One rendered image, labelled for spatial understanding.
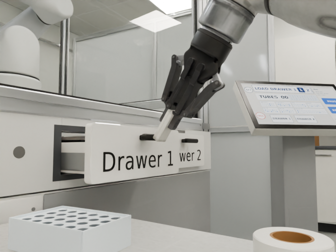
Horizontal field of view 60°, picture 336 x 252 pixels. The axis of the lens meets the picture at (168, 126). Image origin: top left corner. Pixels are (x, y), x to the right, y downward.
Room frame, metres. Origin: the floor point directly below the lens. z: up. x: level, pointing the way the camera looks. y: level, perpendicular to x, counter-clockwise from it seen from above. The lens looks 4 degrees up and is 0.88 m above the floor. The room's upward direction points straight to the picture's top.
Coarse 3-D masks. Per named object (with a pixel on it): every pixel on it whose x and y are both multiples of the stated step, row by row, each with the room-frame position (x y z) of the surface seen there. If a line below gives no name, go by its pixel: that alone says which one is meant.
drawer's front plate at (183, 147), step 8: (184, 136) 0.96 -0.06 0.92; (192, 136) 1.00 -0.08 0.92; (200, 136) 1.05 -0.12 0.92; (184, 144) 0.96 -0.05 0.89; (192, 144) 1.00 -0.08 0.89; (200, 144) 1.05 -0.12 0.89; (184, 152) 0.96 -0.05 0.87; (192, 152) 1.00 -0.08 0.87; (200, 152) 1.05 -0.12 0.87; (184, 160) 0.96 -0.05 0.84; (192, 160) 1.00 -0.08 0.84; (200, 160) 1.05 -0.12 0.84
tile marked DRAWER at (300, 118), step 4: (296, 116) 1.23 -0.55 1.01; (300, 116) 1.23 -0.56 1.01; (304, 116) 1.23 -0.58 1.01; (308, 116) 1.24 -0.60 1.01; (312, 116) 1.24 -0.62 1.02; (296, 120) 1.21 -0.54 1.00; (300, 120) 1.21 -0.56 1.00; (304, 120) 1.22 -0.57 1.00; (308, 120) 1.22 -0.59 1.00; (312, 120) 1.22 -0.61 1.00; (316, 120) 1.23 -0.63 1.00
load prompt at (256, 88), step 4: (256, 88) 1.32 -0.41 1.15; (260, 88) 1.33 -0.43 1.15; (264, 88) 1.33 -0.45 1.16; (268, 88) 1.34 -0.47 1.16; (272, 88) 1.34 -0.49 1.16; (276, 88) 1.34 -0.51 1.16; (280, 88) 1.35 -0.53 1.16; (284, 88) 1.35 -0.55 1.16; (288, 88) 1.35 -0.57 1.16; (292, 88) 1.36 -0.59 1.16; (296, 88) 1.36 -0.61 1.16; (300, 88) 1.37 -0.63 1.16; (304, 88) 1.37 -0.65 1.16; (308, 88) 1.38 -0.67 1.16; (284, 92) 1.33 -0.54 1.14; (288, 92) 1.33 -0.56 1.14; (292, 92) 1.34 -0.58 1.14; (296, 92) 1.34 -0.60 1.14; (300, 92) 1.35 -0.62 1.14; (304, 92) 1.35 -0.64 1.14; (308, 92) 1.35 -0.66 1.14; (312, 92) 1.36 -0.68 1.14
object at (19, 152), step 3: (15, 147) 0.52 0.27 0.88; (18, 147) 0.52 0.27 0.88; (21, 147) 0.53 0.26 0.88; (15, 150) 0.52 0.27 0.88; (18, 150) 0.52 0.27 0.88; (21, 150) 0.53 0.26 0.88; (24, 150) 0.53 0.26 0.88; (15, 153) 0.52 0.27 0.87; (18, 153) 0.52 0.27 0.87; (21, 153) 0.53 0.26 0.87; (24, 153) 0.53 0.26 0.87; (15, 156) 0.52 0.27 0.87; (18, 156) 0.52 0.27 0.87; (21, 156) 0.53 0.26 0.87
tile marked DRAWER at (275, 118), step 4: (272, 116) 1.21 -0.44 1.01; (276, 116) 1.21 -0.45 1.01; (280, 116) 1.21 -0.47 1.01; (284, 116) 1.22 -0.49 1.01; (288, 116) 1.22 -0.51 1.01; (272, 120) 1.19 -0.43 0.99; (276, 120) 1.19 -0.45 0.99; (280, 120) 1.20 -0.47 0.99; (284, 120) 1.20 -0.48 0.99; (288, 120) 1.20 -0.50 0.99; (292, 120) 1.21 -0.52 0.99
